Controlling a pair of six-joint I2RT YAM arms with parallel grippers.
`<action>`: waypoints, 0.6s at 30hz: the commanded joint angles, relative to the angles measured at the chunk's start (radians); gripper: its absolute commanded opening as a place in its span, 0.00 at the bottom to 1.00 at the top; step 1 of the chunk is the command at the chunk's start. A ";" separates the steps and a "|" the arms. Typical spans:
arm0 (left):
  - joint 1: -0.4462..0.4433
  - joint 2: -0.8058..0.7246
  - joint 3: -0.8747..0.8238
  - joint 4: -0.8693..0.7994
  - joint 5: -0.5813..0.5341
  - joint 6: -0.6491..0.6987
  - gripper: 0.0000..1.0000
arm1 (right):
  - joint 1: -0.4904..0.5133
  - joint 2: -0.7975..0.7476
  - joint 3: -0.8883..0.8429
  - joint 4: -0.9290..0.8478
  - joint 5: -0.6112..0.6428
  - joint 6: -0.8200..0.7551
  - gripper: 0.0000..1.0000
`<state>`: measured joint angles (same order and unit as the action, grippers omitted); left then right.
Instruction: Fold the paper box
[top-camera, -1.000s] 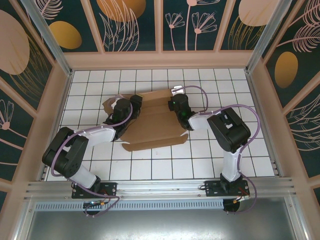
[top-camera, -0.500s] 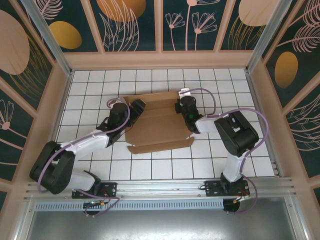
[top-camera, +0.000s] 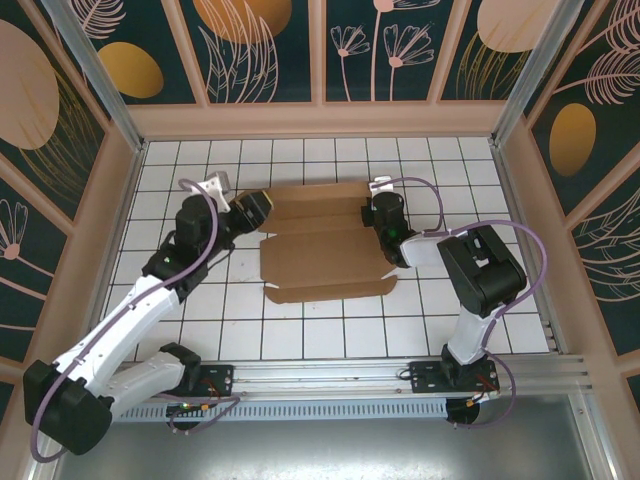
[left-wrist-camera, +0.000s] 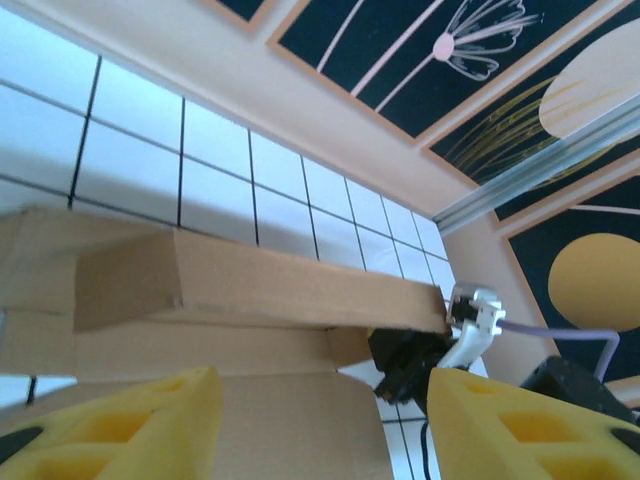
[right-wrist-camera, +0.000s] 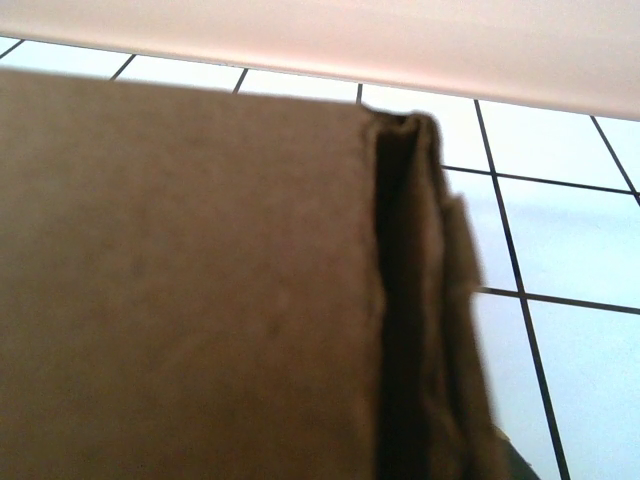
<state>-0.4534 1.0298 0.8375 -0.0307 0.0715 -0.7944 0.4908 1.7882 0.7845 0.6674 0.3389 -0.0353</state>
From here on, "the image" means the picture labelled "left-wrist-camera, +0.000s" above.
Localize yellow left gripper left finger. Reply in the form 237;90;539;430
0;366;224;480

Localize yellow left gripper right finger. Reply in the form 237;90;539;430
426;368;640;480

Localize brown cardboard paper box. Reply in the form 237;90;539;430
0;207;450;480

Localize dark panel yellow oval leaf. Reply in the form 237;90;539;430
504;202;640;351

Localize dark panel pink flowers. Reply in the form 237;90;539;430
267;0;609;149

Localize dark panel pale circle grass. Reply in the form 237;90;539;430
422;22;640;189

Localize dark panel orange circle leaves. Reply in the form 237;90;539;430
202;0;281;36

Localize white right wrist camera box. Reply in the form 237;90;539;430
446;283;507;371

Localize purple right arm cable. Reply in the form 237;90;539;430
499;319;622;382

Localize aluminium corner post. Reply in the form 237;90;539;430
430;94;640;236

